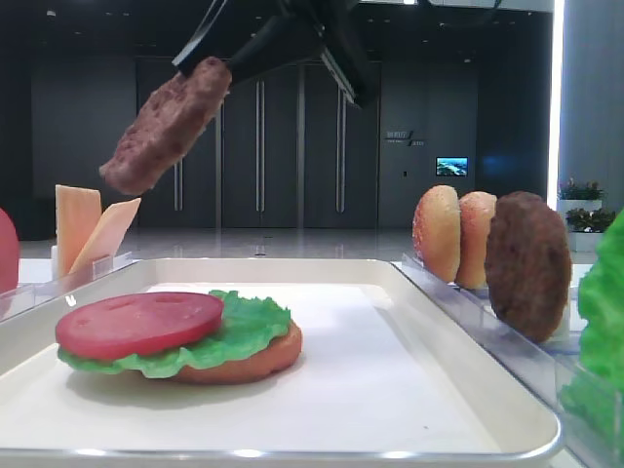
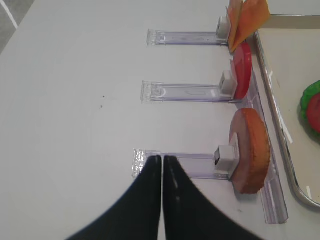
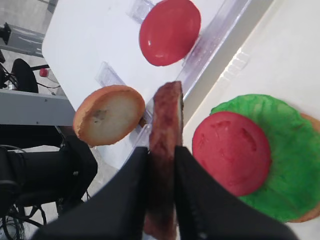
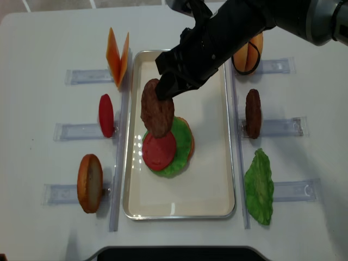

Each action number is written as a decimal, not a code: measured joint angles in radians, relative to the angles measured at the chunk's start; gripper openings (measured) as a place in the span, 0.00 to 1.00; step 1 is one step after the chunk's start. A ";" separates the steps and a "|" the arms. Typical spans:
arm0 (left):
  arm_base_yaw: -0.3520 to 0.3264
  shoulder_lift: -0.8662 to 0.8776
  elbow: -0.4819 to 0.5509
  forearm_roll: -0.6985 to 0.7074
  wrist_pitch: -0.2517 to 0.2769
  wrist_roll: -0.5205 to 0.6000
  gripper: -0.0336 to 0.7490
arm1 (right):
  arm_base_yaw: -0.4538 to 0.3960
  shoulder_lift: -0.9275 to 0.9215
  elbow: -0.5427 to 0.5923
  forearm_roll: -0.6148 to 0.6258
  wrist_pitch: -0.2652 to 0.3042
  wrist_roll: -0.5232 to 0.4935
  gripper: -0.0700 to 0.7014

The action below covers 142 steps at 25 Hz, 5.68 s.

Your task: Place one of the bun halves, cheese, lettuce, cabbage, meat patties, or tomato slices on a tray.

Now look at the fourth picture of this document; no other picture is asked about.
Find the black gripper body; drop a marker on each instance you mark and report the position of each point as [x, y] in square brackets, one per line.
[214, 38]

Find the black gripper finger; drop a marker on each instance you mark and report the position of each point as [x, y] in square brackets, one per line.
[171, 85]

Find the brown meat patty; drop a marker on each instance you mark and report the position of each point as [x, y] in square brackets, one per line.
[156, 115]
[253, 114]

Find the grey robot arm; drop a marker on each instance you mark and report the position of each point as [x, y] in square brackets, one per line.
[314, 21]

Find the green lettuce leaf on tray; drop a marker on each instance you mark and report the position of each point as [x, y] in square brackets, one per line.
[183, 146]

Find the orange cheese slice right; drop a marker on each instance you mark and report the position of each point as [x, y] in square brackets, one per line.
[124, 61]

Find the orange cheese slice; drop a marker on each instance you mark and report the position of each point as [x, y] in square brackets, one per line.
[124, 61]
[113, 57]

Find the orange cheese slice left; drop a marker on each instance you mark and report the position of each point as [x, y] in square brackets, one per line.
[113, 57]

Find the red tomato slice in holder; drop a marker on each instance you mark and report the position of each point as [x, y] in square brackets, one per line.
[106, 116]

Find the red tomato slice on tray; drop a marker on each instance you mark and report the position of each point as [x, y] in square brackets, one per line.
[158, 153]

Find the green lettuce leaf in holder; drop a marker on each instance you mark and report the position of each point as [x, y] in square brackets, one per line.
[259, 188]

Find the bun halves in right holder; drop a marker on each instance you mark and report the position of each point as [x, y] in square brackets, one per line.
[246, 59]

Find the bottom bun slice on tray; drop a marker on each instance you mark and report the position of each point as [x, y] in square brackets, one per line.
[192, 139]

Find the white rectangular tray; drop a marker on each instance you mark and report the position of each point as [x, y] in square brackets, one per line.
[205, 187]

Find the bun slice in left holder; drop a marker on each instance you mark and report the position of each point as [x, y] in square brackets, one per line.
[90, 183]

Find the clear acrylic left holder rail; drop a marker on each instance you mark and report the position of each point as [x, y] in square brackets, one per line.
[55, 194]

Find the clear acrylic holder rail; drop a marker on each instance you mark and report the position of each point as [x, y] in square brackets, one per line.
[55, 194]
[283, 191]

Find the clear acrylic right holder rail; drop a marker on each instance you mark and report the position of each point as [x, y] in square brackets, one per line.
[283, 191]

